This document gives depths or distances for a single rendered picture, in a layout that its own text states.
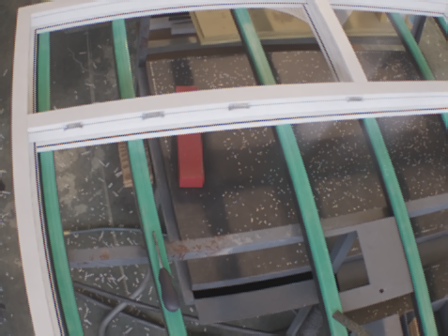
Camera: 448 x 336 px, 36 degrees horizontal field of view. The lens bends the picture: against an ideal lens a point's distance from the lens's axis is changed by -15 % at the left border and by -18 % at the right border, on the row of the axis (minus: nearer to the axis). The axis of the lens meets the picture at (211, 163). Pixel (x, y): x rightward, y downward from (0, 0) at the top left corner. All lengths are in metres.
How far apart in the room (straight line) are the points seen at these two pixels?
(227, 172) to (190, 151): 0.11
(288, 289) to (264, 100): 0.48
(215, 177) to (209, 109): 0.33
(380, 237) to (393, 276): 0.11
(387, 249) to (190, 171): 0.61
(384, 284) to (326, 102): 0.49
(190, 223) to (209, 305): 0.23
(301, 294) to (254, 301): 0.12
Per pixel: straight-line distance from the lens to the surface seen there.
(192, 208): 1.98
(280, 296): 1.92
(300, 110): 1.83
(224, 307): 1.89
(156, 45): 2.30
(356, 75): 1.89
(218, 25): 2.34
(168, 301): 1.51
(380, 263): 1.68
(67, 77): 3.05
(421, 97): 1.95
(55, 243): 1.61
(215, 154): 2.08
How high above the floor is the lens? 2.27
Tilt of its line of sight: 54 degrees down
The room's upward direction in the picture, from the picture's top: 9 degrees clockwise
